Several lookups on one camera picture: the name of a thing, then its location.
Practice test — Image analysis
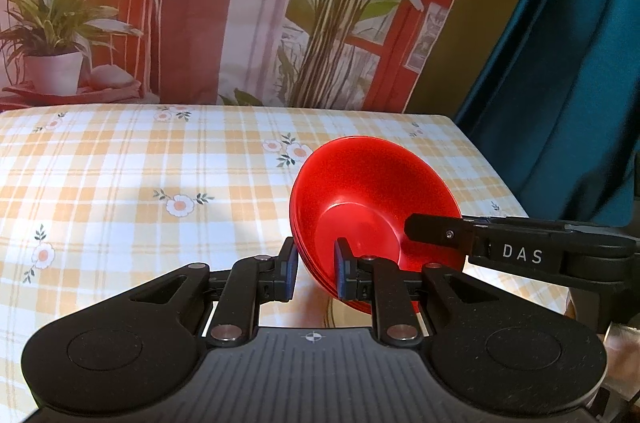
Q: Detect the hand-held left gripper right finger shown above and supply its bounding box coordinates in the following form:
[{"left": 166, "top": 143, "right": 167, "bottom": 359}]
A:
[{"left": 334, "top": 237, "right": 501, "bottom": 350}]

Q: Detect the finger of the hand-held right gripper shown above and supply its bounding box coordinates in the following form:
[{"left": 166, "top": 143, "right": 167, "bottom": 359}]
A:
[
  {"left": 462, "top": 214, "right": 623, "bottom": 234},
  {"left": 404, "top": 213, "right": 568, "bottom": 276}
]

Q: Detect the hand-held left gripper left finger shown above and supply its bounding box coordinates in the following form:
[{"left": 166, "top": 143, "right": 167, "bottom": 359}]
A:
[{"left": 129, "top": 237, "right": 299, "bottom": 350}]

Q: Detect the teal curtain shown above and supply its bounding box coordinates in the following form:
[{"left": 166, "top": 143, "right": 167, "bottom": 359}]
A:
[{"left": 452, "top": 0, "right": 640, "bottom": 226}]

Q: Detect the checked floral tablecloth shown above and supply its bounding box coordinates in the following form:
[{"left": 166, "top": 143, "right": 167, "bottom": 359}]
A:
[{"left": 0, "top": 103, "right": 576, "bottom": 339}]

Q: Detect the olive green curtain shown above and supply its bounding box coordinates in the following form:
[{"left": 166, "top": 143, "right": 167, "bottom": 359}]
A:
[{"left": 405, "top": 0, "right": 563, "bottom": 118}]

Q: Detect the printed plant backdrop cloth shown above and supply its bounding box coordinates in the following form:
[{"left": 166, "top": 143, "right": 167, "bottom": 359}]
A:
[{"left": 0, "top": 0, "right": 496, "bottom": 114}]

